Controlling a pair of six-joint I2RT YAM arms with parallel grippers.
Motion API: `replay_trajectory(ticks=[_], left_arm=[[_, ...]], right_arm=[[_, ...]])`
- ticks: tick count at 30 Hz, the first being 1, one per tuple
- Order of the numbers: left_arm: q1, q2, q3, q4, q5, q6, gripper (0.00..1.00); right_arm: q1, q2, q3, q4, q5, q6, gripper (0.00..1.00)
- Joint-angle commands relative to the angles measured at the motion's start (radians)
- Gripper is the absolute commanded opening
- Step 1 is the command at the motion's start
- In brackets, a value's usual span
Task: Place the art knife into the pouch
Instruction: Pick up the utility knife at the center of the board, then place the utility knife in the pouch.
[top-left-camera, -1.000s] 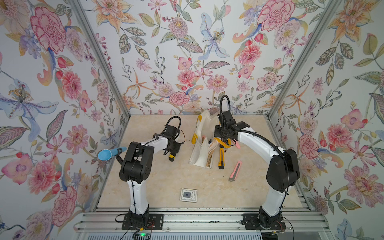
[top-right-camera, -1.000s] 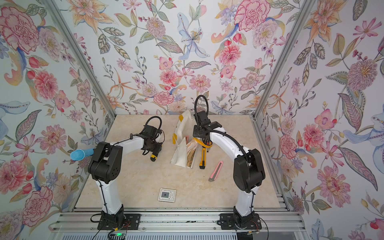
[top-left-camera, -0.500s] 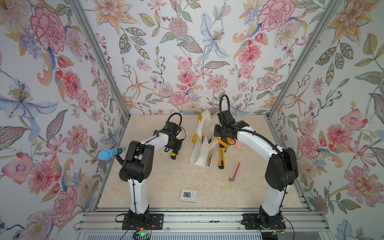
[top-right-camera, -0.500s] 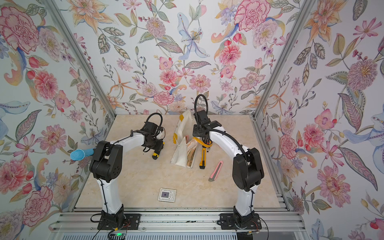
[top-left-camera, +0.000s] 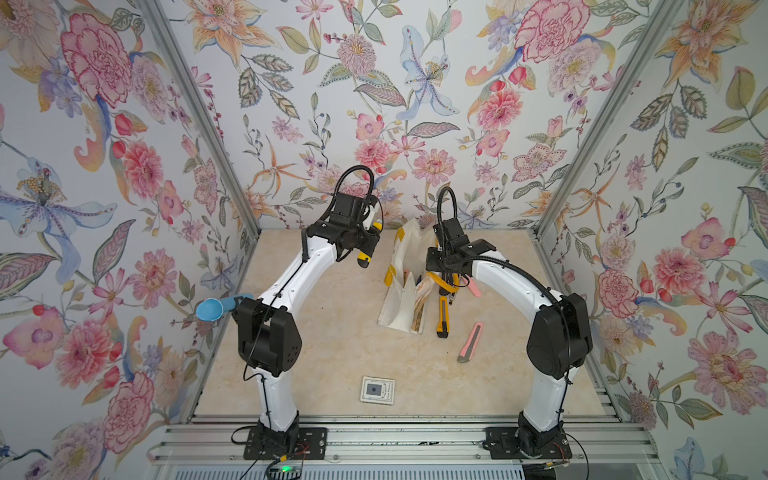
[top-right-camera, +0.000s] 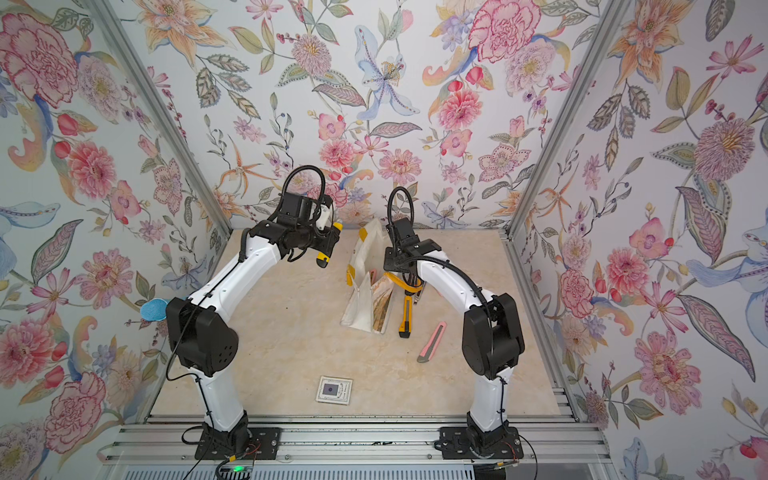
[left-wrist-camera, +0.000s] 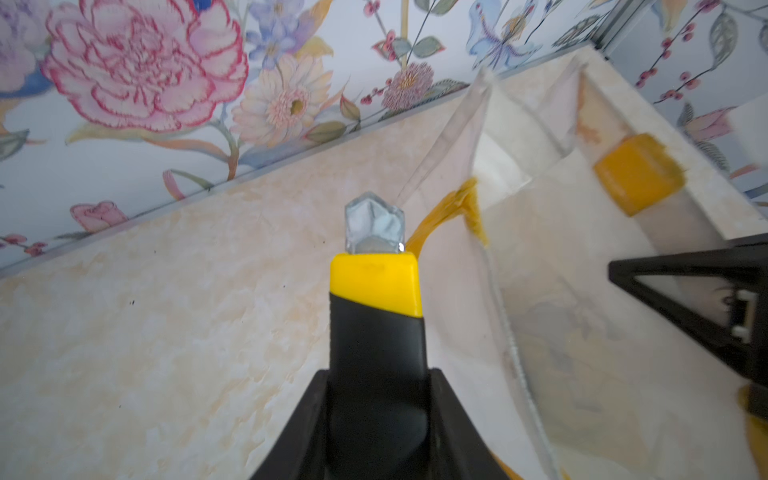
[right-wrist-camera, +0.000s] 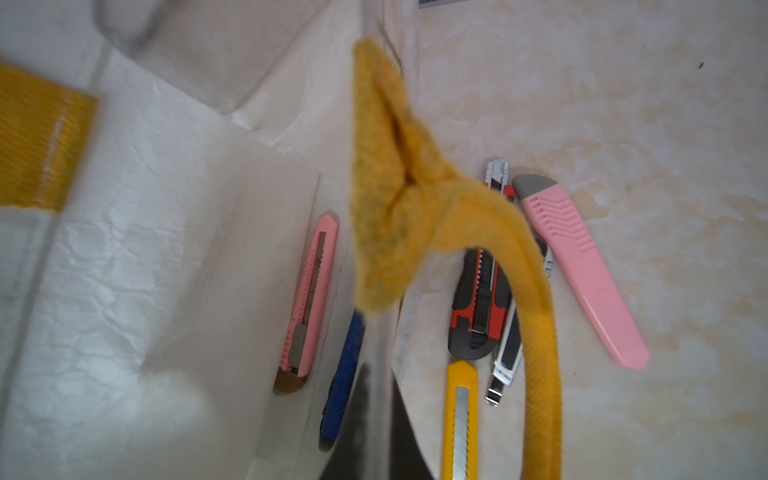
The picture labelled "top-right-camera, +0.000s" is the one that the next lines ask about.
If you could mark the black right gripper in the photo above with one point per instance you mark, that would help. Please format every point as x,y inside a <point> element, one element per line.
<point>390,260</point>

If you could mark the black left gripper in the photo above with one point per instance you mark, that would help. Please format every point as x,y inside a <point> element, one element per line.
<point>327,242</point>

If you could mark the yellow black utility knife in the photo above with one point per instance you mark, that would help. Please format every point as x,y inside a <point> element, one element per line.
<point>325,245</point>

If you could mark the white canvas pouch yellow handles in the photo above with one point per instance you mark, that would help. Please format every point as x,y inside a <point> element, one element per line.
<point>368,308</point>

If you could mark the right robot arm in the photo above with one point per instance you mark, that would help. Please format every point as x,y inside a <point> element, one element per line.
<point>492,338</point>

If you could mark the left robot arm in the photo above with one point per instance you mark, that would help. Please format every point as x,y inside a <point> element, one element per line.
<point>199,331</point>

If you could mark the small square marker card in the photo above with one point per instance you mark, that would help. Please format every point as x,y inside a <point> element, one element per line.
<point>332,390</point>

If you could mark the blue foam microphone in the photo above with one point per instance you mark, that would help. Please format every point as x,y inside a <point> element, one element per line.
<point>154,310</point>

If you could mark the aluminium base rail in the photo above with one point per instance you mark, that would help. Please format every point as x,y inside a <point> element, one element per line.
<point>357,447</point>

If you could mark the aluminium corner post left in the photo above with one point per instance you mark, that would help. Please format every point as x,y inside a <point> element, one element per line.
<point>105,17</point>

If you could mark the aluminium corner post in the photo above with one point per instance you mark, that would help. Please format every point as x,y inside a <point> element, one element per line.
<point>105,17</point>
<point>606,29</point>

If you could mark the aluminium corner post right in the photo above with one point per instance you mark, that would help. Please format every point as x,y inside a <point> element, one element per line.
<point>606,29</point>

